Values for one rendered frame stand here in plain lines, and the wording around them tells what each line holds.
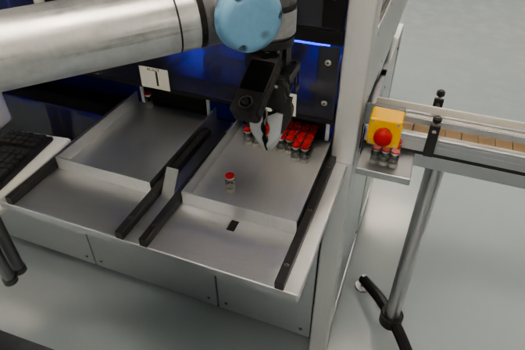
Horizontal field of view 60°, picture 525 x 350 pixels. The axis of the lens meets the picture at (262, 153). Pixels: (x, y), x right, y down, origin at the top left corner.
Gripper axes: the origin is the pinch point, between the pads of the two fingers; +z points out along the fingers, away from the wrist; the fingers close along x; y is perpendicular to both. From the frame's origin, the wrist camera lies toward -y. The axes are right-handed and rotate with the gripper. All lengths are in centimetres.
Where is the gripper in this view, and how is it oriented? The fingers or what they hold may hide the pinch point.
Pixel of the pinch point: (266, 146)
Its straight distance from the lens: 79.8
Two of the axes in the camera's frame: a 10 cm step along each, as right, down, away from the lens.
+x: -9.3, -2.1, 2.9
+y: 3.6, -5.6, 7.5
